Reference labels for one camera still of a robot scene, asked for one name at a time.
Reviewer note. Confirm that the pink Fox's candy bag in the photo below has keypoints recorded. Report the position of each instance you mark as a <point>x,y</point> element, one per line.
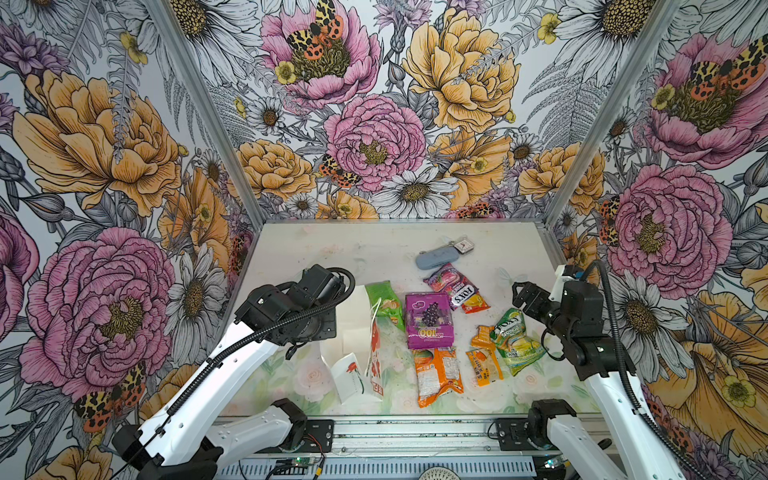
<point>463,294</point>

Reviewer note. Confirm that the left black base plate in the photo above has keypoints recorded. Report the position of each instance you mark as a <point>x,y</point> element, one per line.
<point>310,436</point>

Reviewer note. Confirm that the small orange snack packet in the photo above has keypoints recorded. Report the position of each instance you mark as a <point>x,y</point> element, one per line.
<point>483,359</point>

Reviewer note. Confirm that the green yellow snack packet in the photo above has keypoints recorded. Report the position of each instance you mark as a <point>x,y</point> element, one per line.
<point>516,349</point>

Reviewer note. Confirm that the white paper bag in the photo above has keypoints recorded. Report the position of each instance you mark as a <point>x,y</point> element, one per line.
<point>353,354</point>

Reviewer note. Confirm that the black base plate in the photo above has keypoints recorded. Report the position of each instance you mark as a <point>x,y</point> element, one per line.
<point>310,436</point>
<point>512,434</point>

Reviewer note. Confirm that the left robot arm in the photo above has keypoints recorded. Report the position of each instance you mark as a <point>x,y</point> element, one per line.
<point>183,439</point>

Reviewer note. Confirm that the floral pastel table mat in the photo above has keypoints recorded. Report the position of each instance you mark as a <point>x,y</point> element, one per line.
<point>306,380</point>

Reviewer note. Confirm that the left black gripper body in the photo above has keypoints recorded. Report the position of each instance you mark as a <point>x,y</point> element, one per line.
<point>320,326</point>

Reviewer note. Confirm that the aluminium front rail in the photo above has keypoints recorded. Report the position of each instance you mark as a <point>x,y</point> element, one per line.
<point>411,436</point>

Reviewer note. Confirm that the purple grape candy bag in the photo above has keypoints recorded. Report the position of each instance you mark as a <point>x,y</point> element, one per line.
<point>428,321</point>

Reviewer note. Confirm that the orange white snack packet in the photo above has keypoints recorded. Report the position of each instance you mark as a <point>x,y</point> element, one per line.
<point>437,373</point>

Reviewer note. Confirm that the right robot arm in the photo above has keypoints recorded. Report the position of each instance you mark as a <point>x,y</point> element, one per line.
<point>580,312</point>

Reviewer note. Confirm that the small white tag card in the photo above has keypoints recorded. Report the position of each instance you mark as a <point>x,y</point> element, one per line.
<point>464,246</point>

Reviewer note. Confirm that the green snack bag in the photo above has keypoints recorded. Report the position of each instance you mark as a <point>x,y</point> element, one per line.
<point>385,303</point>

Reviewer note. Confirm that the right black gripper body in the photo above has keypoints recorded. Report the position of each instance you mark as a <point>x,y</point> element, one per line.
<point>540,308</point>

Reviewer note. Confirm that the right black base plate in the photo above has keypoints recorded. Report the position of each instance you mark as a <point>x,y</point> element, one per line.
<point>512,434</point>

